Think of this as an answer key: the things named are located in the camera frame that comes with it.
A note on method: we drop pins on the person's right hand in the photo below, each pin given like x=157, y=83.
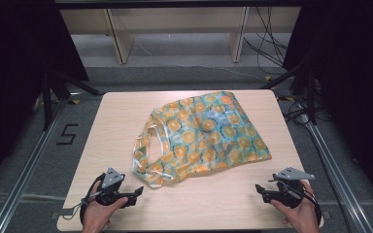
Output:
x=301, y=218

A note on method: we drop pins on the black curtain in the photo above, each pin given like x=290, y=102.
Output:
x=353, y=81
x=16, y=64

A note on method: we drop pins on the aluminium floor rail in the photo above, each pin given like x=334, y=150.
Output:
x=333, y=168
x=29, y=168

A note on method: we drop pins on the orange slice print shopping bag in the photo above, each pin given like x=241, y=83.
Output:
x=207, y=136

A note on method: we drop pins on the person's left hand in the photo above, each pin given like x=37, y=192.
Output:
x=97, y=216

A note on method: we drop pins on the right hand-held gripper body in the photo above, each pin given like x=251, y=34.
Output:
x=291, y=189

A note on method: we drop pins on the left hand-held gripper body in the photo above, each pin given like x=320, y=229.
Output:
x=112, y=181

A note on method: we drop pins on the light wooden shelf unit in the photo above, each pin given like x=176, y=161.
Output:
x=175, y=22

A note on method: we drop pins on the black tripod stand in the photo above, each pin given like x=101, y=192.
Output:
x=50, y=97
x=310, y=93

